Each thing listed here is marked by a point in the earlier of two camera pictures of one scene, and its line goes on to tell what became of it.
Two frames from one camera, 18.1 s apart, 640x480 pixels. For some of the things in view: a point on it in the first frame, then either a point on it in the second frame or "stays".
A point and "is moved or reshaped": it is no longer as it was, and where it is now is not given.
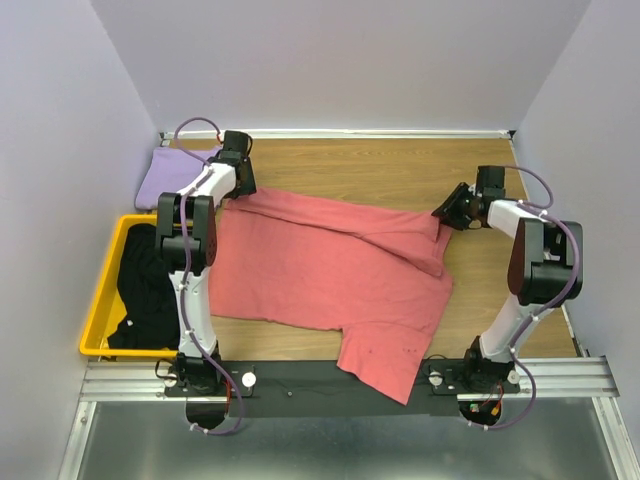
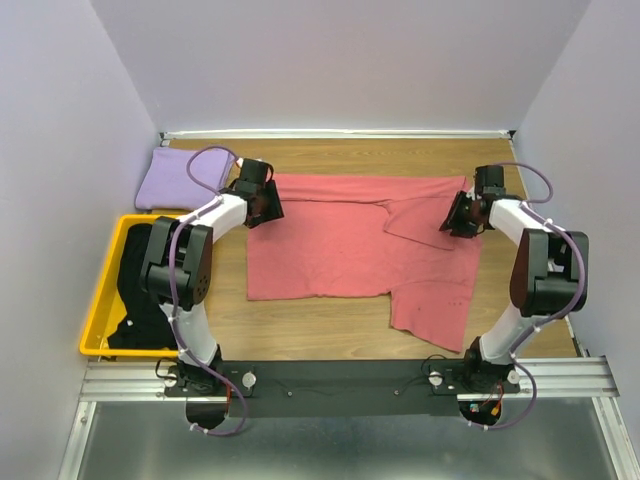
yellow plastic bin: [109, 312] stays
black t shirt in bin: [148, 294] stays
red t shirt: [377, 276] is moved or reshaped
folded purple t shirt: [169, 169] stays
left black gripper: [249, 186] to [274, 209]
